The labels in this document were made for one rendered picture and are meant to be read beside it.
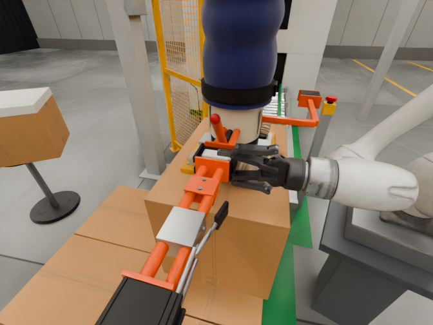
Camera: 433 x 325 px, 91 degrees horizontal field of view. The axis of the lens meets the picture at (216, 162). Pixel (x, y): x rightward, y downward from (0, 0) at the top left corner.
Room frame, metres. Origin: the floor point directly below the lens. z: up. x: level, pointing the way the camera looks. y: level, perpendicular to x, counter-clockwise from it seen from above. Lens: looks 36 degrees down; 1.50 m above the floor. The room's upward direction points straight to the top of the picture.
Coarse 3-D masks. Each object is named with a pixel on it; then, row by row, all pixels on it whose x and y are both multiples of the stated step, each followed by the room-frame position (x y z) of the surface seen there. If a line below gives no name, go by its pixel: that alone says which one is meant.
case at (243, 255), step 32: (160, 192) 0.45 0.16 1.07; (224, 192) 0.45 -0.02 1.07; (256, 192) 0.45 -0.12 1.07; (288, 192) 0.45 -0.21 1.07; (160, 224) 0.41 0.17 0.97; (224, 224) 0.37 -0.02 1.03; (256, 224) 0.35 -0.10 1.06; (288, 224) 0.34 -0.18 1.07; (224, 256) 0.36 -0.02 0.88; (256, 256) 0.34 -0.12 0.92; (224, 288) 0.36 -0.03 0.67; (256, 288) 0.33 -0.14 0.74
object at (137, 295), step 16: (128, 272) 0.14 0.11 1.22; (128, 288) 0.12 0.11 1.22; (144, 288) 0.12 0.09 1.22; (160, 288) 0.12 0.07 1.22; (112, 304) 0.10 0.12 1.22; (128, 304) 0.10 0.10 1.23; (144, 304) 0.10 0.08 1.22; (160, 304) 0.10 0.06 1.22; (112, 320) 0.09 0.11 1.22; (128, 320) 0.09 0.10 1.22; (144, 320) 0.09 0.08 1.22
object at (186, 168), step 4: (208, 128) 0.83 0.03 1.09; (196, 148) 0.67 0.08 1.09; (184, 164) 0.56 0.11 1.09; (188, 164) 0.57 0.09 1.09; (180, 168) 0.55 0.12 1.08; (184, 168) 0.54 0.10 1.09; (188, 168) 0.54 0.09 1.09; (192, 168) 0.54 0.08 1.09; (184, 172) 0.54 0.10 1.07; (188, 172) 0.54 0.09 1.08; (192, 172) 0.54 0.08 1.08
